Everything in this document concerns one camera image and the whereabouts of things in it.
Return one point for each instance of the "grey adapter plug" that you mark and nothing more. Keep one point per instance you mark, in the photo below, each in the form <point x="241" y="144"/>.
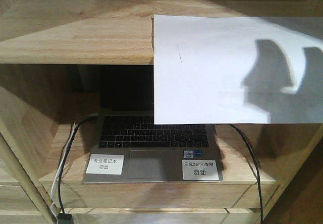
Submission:
<point x="65" y="218"/>

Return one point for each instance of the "white label right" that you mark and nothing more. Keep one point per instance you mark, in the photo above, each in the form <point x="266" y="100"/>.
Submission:
<point x="200" y="170"/>

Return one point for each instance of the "white paper sheet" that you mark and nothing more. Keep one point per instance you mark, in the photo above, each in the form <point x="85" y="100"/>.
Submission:
<point x="260" y="70"/>

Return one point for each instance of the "white label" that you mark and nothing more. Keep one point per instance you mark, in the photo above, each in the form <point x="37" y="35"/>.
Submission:
<point x="200" y="170"/>
<point x="105" y="164"/>

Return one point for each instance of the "silver laptop computer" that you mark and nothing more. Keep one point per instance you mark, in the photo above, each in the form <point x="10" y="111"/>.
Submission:
<point x="126" y="126"/>

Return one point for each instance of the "wooden shelf unit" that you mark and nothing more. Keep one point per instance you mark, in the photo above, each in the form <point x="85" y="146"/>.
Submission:
<point x="42" y="39"/>

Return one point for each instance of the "white label left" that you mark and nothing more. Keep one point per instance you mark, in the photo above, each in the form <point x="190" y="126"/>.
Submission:
<point x="105" y="164"/>

